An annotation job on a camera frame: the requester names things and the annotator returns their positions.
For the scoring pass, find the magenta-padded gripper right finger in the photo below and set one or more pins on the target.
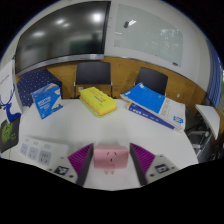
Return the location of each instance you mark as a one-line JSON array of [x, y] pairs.
[[144, 158]]

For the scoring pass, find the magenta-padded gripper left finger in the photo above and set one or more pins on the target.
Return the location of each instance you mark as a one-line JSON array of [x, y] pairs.
[[80, 160]]

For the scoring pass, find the pink charger block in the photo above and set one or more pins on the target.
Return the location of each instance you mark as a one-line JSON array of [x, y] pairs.
[[111, 156]]

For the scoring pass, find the white power strip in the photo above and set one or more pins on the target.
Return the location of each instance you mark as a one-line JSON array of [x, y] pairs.
[[40, 151]]

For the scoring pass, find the blue white paper ream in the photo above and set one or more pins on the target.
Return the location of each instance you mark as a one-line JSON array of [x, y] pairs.
[[146, 115], [146, 98]]

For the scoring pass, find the yellow sponge pack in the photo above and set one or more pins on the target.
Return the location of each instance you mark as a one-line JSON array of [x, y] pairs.
[[96, 100]]

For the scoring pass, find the blue cardboard box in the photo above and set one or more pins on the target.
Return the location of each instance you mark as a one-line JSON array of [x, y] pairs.
[[48, 101]]

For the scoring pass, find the white side table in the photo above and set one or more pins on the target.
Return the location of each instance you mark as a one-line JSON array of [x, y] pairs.
[[208, 118]]

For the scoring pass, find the black chair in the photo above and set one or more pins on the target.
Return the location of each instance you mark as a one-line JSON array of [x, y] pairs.
[[151, 80], [93, 73]]

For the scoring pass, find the blue dotted chair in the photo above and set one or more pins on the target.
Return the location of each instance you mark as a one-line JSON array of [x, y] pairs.
[[35, 81]]

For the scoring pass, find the white paper bag blue deer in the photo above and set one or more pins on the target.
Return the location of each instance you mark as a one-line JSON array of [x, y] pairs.
[[8, 90]]

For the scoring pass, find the blue curtain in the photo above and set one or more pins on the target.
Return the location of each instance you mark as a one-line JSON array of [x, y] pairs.
[[215, 76]]

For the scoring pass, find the large glass whiteboard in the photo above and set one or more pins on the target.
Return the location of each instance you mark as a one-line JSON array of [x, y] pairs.
[[150, 36]]

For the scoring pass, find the black whiteboard eraser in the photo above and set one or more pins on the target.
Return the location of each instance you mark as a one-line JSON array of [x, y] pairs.
[[126, 24]]

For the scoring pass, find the large black wall display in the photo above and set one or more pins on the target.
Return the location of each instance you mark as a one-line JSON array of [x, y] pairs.
[[63, 33]]

